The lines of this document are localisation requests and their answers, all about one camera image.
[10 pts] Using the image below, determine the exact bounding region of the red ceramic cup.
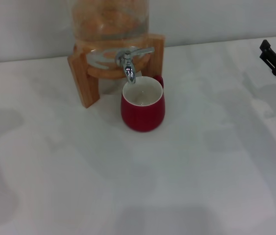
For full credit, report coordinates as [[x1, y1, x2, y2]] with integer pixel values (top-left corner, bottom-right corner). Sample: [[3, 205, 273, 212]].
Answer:
[[120, 75, 165, 133]]

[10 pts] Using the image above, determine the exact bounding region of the chrome faucet with lever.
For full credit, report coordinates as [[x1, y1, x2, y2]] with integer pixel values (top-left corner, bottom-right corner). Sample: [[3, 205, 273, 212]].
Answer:
[[114, 47, 155, 84]]

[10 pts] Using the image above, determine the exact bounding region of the glass beverage dispenser jar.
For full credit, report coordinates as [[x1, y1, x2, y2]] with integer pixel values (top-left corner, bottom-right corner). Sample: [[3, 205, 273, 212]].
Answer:
[[71, 0, 151, 74]]

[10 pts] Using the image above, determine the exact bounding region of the wooden dispenser stand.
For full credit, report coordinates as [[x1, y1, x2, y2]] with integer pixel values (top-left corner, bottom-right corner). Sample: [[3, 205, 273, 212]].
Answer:
[[67, 33, 165, 109]]

